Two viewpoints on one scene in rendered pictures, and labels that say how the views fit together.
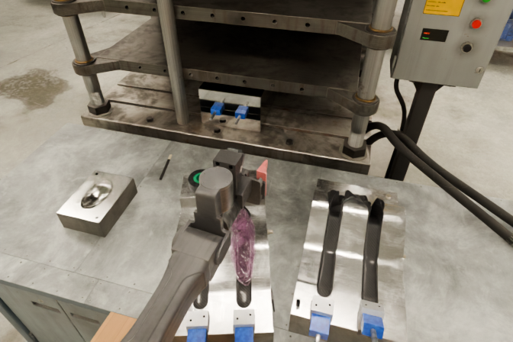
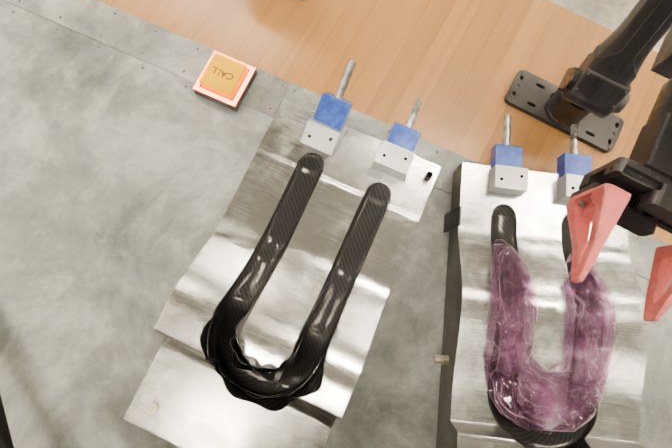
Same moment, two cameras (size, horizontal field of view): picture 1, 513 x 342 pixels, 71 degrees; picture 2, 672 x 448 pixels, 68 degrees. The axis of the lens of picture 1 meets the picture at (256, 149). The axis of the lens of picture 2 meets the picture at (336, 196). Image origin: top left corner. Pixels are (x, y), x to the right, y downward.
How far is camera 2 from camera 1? 0.71 m
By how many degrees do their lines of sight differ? 66
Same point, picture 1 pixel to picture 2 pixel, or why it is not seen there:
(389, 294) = (272, 172)
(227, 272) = (534, 262)
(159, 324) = not seen: outside the picture
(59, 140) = not seen: outside the picture
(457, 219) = (21, 347)
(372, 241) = (258, 270)
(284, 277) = (419, 271)
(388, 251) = (236, 246)
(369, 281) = (293, 202)
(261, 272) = (474, 254)
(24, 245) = not seen: outside the picture
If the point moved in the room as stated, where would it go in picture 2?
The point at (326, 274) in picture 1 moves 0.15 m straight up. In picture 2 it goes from (364, 226) to (375, 201)
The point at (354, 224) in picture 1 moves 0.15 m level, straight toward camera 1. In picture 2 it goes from (281, 307) to (342, 212)
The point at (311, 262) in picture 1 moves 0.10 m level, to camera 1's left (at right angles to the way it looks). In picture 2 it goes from (385, 252) to (455, 264)
